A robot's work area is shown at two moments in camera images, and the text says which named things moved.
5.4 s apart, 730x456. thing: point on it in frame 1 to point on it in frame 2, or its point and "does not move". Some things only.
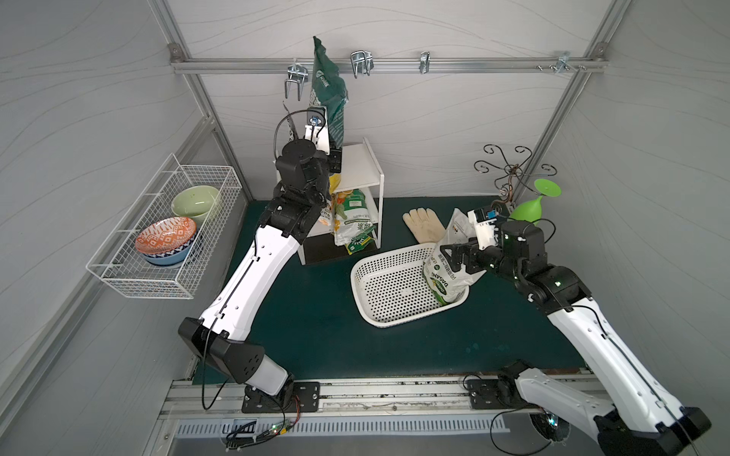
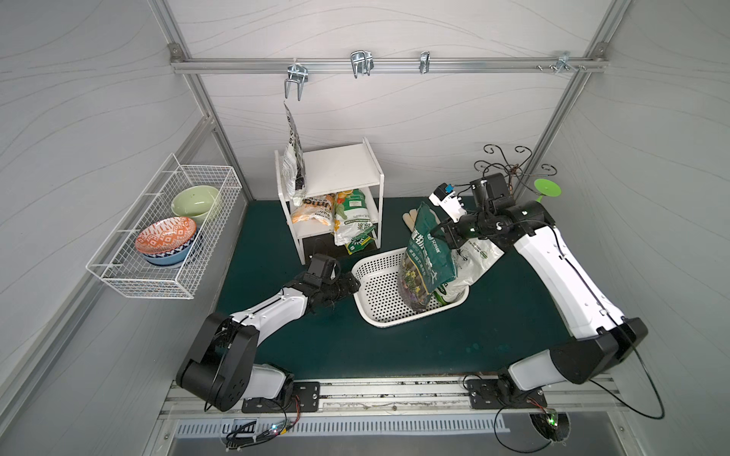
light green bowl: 195,202 does not move
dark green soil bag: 328,91 to 427,263
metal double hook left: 296,73 does not move
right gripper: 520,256 to 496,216
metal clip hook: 425,60 does not move
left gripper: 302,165 to 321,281
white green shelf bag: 351,215 does not move
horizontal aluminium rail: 402,65 does not move
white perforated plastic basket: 390,289 does not move
